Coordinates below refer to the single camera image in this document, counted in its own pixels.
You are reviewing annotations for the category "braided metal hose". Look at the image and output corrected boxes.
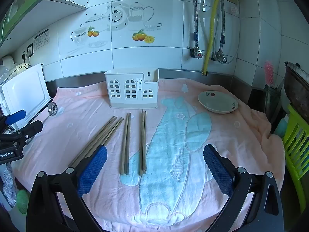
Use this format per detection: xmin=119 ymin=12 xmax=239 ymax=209
xmin=212 ymin=0 xmax=238 ymax=58
xmin=189 ymin=0 xmax=201 ymax=54

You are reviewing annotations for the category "green wall cabinet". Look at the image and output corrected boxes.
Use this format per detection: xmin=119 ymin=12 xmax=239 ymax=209
xmin=0 ymin=0 xmax=88 ymax=49

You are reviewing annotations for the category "white ceramic bowl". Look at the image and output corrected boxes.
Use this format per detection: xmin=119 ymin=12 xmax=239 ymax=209
xmin=197 ymin=90 xmax=239 ymax=114

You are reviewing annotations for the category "large wall label sticker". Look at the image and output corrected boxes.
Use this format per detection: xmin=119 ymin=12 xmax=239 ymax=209
xmin=39 ymin=28 xmax=50 ymax=46

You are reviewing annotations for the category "metal slotted spoon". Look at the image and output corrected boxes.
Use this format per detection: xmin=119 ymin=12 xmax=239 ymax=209
xmin=36 ymin=102 xmax=58 ymax=124

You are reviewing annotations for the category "cream kitchen appliance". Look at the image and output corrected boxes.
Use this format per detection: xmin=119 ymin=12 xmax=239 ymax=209
xmin=0 ymin=55 xmax=32 ymax=78

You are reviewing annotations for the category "yellow gas hose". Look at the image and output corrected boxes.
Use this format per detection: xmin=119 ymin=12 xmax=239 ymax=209
xmin=203 ymin=0 xmax=222 ymax=76

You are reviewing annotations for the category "green plastic rack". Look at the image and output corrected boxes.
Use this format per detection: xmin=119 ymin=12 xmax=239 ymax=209
xmin=282 ymin=104 xmax=309 ymax=213

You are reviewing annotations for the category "glass jar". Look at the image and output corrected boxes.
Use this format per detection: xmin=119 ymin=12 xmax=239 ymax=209
xmin=263 ymin=84 xmax=282 ymax=124

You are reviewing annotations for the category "brown wooden chopstick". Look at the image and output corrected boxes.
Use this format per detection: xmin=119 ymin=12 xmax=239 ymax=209
xmin=68 ymin=116 xmax=116 ymax=168
xmin=124 ymin=113 xmax=131 ymax=175
xmin=142 ymin=111 xmax=147 ymax=174
xmin=81 ymin=118 xmax=122 ymax=159
xmin=75 ymin=117 xmax=119 ymax=165
xmin=90 ymin=118 xmax=125 ymax=150
xmin=139 ymin=109 xmax=144 ymax=176
xmin=120 ymin=113 xmax=130 ymax=175

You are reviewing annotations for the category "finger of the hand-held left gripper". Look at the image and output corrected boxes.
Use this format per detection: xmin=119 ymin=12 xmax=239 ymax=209
xmin=0 ymin=109 xmax=26 ymax=126
xmin=0 ymin=120 xmax=44 ymax=142

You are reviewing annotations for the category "teal plastic bottle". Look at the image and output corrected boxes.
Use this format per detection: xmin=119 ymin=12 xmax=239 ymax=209
xmin=274 ymin=115 xmax=289 ymax=138

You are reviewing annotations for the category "white plastic utensil holder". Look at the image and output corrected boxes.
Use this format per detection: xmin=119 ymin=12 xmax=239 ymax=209
xmin=104 ymin=68 xmax=160 ymax=109

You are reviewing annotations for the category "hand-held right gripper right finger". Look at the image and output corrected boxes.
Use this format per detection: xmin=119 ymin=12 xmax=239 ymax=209
xmin=203 ymin=144 xmax=284 ymax=232

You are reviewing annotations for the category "pink printed blanket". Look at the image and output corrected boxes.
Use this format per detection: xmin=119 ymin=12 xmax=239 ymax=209
xmin=11 ymin=77 xmax=286 ymax=232

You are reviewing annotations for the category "green cloth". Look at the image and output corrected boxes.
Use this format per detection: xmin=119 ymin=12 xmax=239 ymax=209
xmin=16 ymin=190 xmax=29 ymax=214

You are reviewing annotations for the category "metal pipe valve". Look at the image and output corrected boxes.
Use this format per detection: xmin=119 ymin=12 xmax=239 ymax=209
xmin=189 ymin=46 xmax=205 ymax=58
xmin=212 ymin=53 xmax=228 ymax=64

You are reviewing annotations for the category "pink bottle brush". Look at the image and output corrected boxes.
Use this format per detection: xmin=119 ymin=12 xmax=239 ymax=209
xmin=264 ymin=61 xmax=275 ymax=87

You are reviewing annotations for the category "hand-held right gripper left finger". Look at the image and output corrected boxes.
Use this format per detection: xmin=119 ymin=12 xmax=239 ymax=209
xmin=26 ymin=145 xmax=108 ymax=232

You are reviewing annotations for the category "metal wok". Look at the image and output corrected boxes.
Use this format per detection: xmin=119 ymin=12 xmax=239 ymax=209
xmin=284 ymin=61 xmax=309 ymax=124

